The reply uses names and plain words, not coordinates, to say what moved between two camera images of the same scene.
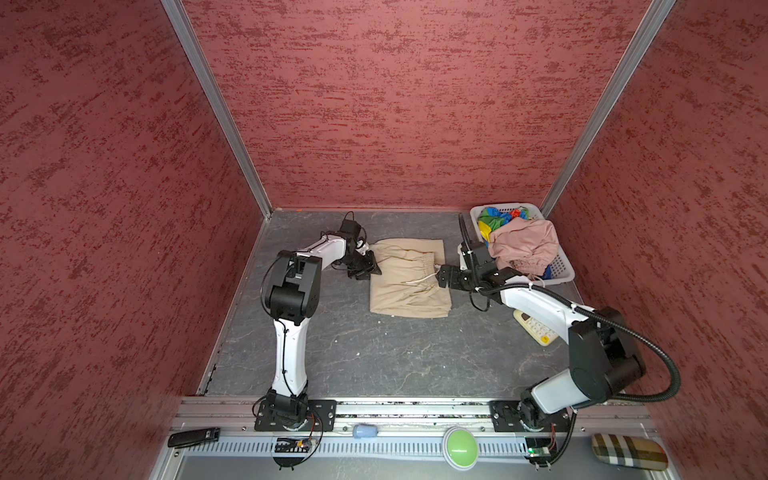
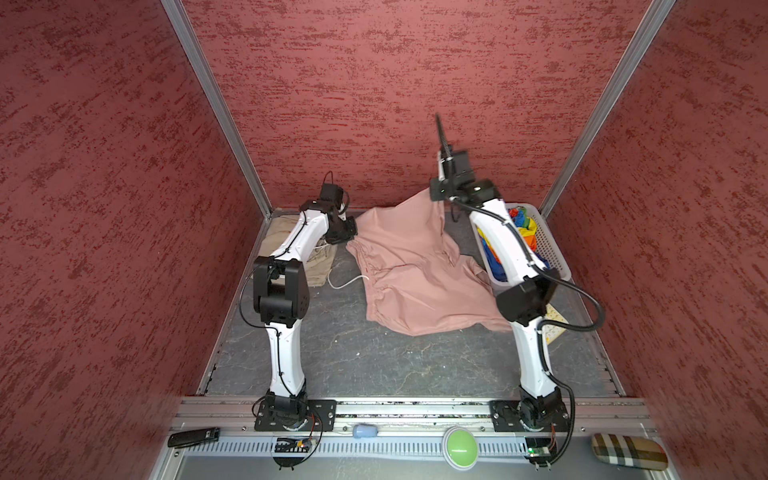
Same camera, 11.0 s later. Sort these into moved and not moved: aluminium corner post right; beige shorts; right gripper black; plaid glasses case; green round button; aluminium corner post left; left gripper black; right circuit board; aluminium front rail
Moved: beige shorts; left gripper black; right gripper black
Not moved: plaid glasses case; aluminium front rail; right circuit board; green round button; aluminium corner post right; aluminium corner post left
